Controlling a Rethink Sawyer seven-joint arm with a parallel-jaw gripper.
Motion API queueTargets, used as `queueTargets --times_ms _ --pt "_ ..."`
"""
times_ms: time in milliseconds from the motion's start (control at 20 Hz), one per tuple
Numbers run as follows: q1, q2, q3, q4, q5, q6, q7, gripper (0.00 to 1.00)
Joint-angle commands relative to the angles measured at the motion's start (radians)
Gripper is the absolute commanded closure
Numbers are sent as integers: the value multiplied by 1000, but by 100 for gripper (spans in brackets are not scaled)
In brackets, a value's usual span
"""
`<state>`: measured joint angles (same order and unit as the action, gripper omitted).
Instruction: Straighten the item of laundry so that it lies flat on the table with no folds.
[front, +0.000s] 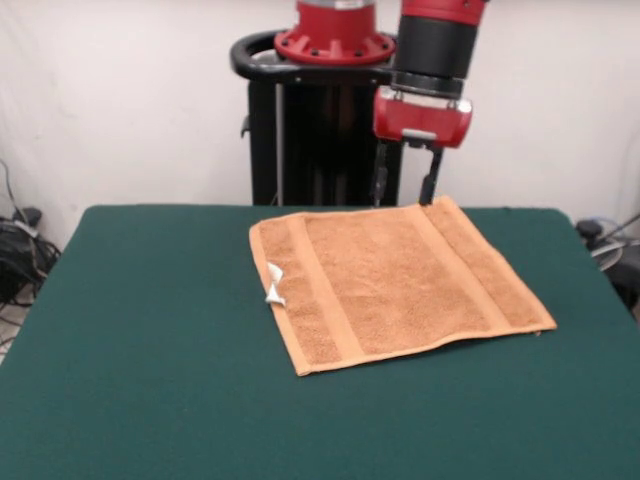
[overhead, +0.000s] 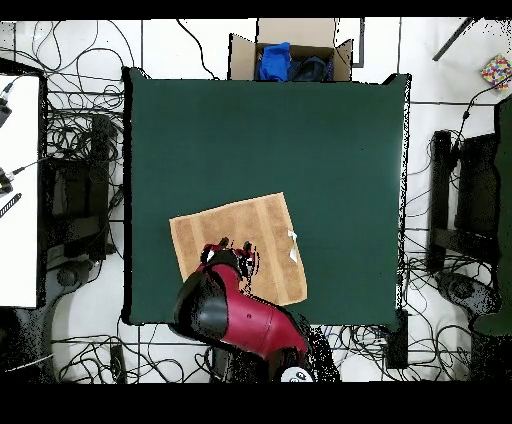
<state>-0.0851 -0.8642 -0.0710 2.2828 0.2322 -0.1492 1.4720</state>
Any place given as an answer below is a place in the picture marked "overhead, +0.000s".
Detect tan terry towel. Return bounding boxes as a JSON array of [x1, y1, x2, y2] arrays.
[[168, 191, 309, 307]]

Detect dark green table cloth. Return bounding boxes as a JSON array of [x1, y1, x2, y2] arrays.
[[122, 66, 412, 327]]

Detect black equipment rack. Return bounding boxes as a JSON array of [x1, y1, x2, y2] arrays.
[[426, 129, 501, 273], [41, 114, 118, 263]]

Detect grey round caster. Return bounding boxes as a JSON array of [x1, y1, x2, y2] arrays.
[[55, 266, 81, 288]]

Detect black power strip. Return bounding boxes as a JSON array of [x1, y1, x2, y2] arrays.
[[109, 344, 128, 383]]

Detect black rectangular block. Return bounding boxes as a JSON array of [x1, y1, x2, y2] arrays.
[[385, 309, 409, 369]]

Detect cardboard box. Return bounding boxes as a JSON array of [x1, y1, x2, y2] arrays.
[[228, 17, 354, 82]]

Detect blue garment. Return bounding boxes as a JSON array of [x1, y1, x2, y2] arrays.
[[257, 41, 292, 82]]

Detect dark navy garment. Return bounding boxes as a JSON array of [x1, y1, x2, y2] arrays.
[[287, 55, 335, 82]]

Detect white side table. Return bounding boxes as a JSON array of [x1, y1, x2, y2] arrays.
[[0, 73, 42, 308]]

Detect dark speckled chair base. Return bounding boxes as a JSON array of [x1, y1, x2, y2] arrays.
[[434, 270, 501, 321]]

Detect small black device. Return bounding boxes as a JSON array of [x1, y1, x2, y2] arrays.
[[0, 167, 16, 196]]

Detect grey metal bar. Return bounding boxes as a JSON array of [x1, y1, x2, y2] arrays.
[[432, 17, 481, 62]]

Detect multicoloured dotted object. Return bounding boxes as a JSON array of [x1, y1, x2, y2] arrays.
[[480, 53, 512, 92]]

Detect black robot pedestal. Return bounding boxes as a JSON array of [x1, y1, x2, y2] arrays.
[[209, 345, 281, 383]]

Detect black cable tangle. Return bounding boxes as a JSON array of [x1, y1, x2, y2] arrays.
[[401, 223, 481, 381], [0, 19, 137, 161], [319, 323, 389, 381]]

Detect long black cable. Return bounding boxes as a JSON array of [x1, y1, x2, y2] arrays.
[[175, 18, 219, 80]]

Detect black ribbed strap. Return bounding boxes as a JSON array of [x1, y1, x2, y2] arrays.
[[0, 192, 23, 219]]

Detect black metal frame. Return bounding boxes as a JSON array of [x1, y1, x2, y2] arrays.
[[351, 17, 366, 68]]

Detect black device with cable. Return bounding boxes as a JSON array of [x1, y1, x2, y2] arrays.
[[0, 81, 21, 130]]

